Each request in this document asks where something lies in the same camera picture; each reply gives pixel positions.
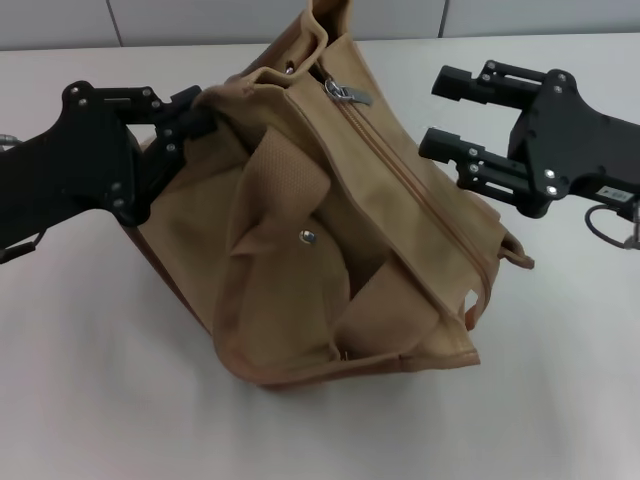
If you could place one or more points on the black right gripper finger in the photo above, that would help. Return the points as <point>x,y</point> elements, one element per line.
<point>480,167</point>
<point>480,82</point>

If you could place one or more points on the silver metal zipper pull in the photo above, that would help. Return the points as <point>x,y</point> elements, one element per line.
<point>356,95</point>

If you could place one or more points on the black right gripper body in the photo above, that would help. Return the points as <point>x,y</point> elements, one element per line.
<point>580,145</point>

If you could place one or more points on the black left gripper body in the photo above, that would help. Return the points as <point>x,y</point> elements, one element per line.
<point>70,165</point>

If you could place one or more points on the khaki canvas food bag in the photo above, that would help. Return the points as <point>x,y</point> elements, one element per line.
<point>280,300</point>

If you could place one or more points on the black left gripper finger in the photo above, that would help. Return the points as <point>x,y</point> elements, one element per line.
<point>145,107</point>
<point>190,127</point>

